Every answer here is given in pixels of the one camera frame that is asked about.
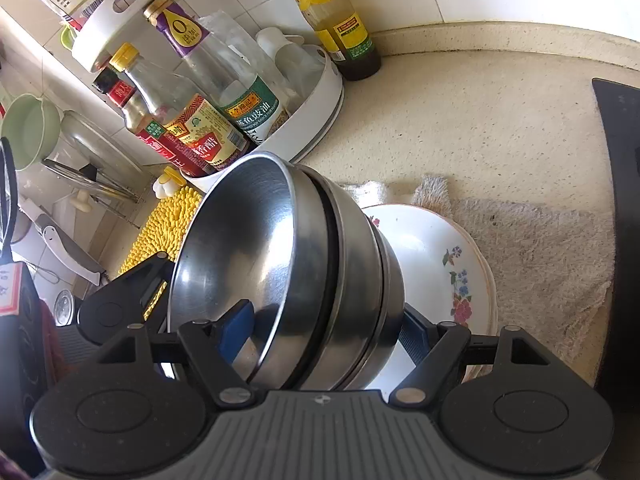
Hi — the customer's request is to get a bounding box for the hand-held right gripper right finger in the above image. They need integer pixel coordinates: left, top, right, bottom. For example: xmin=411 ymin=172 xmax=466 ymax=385
xmin=390 ymin=302 xmax=561 ymax=407

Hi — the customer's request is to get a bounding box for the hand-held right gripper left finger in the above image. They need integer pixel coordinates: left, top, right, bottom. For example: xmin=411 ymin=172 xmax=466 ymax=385
xmin=97 ymin=300 xmax=257 ymax=407

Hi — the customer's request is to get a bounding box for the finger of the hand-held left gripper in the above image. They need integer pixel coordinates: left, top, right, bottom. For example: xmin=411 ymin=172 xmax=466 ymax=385
xmin=117 ymin=253 xmax=173 ymax=335

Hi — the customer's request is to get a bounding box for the stainless steel bowl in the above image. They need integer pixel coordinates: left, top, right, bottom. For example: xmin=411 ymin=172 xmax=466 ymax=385
xmin=167 ymin=152 xmax=331 ymax=392
xmin=300 ymin=165 xmax=386 ymax=392
xmin=372 ymin=227 xmax=407 ymax=376

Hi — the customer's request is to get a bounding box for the white floral plate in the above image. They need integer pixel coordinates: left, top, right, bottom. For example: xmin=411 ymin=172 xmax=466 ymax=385
xmin=359 ymin=203 xmax=493 ymax=386

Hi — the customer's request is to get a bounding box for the yellow chenille mat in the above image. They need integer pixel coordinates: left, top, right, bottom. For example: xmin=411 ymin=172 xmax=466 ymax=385
xmin=117 ymin=185 xmax=206 ymax=321

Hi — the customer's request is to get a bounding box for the white flower-shaped ornament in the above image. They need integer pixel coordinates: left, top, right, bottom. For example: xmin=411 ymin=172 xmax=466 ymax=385
xmin=152 ymin=167 xmax=186 ymax=201

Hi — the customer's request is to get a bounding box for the red label dark sauce bottle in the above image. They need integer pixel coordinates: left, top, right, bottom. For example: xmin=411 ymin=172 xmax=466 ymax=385
xmin=92 ymin=67 xmax=211 ymax=177

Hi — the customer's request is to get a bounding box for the beige fluffy towel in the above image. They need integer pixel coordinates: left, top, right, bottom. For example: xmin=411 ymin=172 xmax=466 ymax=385
xmin=345 ymin=175 xmax=613 ymax=386

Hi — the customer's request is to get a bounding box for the yellow cap vinegar bottle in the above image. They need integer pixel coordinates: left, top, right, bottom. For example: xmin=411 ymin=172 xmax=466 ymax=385
xmin=109 ymin=42 xmax=251 ymax=171

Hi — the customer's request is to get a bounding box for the glass pot lid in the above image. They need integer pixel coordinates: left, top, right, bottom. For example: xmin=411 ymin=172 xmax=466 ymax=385
xmin=60 ymin=110 xmax=146 ymax=201

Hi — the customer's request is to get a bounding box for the light green plastic bowl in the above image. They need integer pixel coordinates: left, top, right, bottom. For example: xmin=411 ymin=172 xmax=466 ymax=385
xmin=0 ymin=94 xmax=61 ymax=171

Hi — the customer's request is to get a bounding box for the purple and green label bottle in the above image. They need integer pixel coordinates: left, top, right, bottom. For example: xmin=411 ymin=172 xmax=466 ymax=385
xmin=142 ymin=0 xmax=281 ymax=146

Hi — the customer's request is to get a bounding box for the black cooktop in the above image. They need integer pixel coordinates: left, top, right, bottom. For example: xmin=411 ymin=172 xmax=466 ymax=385
xmin=592 ymin=77 xmax=640 ymax=401

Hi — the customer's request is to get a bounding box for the white two-tier seasoning rack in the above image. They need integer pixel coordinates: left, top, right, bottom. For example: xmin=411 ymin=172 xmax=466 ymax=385
xmin=70 ymin=0 xmax=346 ymax=181

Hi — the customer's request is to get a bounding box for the small green cup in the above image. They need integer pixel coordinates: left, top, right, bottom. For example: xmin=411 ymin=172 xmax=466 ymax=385
xmin=60 ymin=22 xmax=81 ymax=53

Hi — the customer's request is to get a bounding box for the white seasoning jar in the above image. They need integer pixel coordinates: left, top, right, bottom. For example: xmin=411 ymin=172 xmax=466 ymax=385
xmin=255 ymin=27 xmax=326 ymax=88

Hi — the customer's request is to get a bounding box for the yellow-green label oil bottle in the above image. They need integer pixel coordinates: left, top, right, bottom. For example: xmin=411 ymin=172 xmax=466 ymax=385
xmin=275 ymin=0 xmax=383 ymax=81

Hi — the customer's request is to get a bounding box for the white handle kitchen knife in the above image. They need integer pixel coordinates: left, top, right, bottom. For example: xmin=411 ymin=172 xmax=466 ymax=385
xmin=20 ymin=197 xmax=108 ymax=286

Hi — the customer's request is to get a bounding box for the black cable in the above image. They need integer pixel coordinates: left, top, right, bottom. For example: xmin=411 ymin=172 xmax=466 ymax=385
xmin=0 ymin=135 xmax=20 ymax=261

